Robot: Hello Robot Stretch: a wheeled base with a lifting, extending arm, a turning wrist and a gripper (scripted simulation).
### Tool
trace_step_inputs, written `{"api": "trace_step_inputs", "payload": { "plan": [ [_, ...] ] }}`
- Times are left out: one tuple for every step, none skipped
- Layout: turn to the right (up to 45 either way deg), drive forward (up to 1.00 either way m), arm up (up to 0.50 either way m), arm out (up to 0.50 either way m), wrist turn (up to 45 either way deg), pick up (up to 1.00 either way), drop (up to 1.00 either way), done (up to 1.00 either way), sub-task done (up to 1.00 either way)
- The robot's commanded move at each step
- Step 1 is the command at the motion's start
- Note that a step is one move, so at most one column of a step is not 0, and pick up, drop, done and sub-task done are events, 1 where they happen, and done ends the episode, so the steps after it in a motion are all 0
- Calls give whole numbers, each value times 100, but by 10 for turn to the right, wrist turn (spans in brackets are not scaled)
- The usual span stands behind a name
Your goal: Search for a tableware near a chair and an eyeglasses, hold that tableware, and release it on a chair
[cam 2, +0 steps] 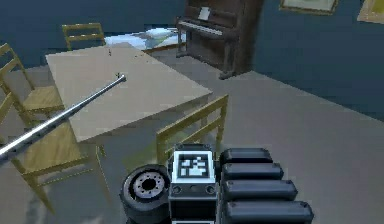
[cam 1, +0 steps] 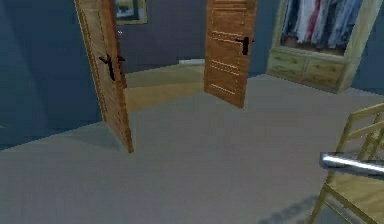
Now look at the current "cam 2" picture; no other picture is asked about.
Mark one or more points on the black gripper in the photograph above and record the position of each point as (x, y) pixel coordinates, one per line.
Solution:
(146, 200)

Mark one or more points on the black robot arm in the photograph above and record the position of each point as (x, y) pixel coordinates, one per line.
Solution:
(253, 190)

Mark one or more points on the yellow wooden chair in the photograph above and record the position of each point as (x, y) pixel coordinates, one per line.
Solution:
(83, 35)
(40, 100)
(191, 125)
(50, 150)

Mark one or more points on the small dark eyeglasses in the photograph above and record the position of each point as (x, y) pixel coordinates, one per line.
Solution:
(109, 52)

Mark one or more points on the beige wooden table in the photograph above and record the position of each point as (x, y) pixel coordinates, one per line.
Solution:
(126, 90)

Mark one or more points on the silver metal rod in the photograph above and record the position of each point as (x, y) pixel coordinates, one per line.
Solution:
(60, 118)

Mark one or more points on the dark brown upright piano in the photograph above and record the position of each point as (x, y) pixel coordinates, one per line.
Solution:
(216, 36)

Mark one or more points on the white music sheet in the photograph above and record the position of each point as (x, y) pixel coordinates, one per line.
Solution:
(204, 13)

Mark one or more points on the gold framed wall picture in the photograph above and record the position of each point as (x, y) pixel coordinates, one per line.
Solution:
(308, 6)

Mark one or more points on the yellow framed wall picture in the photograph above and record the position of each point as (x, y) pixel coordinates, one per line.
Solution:
(371, 11)

